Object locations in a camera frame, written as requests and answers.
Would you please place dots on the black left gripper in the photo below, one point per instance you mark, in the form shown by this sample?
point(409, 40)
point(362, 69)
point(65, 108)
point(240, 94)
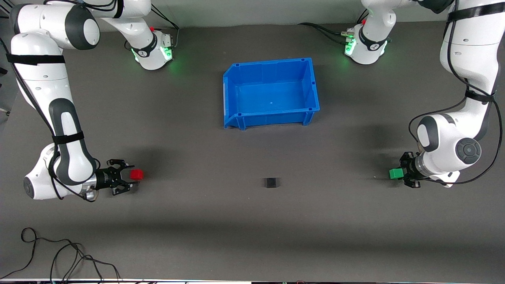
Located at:
point(410, 169)

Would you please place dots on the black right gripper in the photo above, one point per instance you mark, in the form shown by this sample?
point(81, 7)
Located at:
point(103, 178)

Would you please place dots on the small green cube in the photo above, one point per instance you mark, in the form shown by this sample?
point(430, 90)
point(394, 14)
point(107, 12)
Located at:
point(395, 173)

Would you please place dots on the small red cube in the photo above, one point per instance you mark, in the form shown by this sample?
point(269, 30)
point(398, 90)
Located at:
point(137, 174)

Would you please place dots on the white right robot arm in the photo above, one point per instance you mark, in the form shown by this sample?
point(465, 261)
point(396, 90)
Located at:
point(43, 90)

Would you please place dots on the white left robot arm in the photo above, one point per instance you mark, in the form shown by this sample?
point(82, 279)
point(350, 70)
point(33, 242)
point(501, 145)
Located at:
point(469, 59)

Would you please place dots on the small black cube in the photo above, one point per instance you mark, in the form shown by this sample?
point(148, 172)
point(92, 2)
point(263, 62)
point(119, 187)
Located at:
point(270, 182)

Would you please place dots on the dark grey table mat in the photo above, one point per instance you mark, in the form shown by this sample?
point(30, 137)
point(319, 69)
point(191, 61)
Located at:
point(252, 236)

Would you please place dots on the blue plastic storage bin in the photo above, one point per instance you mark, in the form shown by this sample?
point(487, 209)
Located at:
point(272, 94)

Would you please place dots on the small black edge bracket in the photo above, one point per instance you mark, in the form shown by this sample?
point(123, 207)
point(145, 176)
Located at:
point(3, 72)

